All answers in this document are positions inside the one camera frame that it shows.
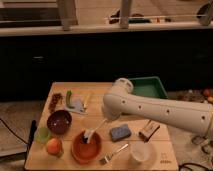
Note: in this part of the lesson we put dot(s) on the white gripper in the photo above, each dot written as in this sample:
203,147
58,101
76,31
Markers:
109,114

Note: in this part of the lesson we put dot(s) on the white dish brush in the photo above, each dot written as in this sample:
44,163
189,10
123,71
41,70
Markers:
89,132

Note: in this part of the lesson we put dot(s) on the blue sponge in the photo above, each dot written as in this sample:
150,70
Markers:
119,133

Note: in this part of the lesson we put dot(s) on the orange fruit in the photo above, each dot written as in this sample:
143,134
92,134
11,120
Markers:
54,146

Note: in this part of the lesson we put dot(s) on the green plastic tray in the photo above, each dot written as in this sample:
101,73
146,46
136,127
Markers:
149,87

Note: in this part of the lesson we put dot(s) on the translucent white cup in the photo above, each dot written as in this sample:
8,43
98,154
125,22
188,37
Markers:
140,152

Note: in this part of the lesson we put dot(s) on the red chili peppers bunch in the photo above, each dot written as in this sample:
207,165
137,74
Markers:
56,97

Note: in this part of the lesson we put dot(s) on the silver fork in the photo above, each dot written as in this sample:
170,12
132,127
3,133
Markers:
107,158

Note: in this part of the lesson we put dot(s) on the dark maroon bowl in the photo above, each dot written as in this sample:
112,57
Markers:
59,122

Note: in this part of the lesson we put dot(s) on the brown wooden block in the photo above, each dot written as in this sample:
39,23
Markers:
148,130

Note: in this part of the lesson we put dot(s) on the red-orange bowl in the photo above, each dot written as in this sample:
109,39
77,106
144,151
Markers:
83,152

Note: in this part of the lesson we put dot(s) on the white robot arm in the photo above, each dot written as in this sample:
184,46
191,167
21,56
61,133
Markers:
190,116

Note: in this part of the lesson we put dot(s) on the green plastic cup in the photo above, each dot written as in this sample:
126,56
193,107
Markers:
42,135

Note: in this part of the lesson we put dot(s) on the green pepper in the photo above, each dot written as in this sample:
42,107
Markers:
68,99

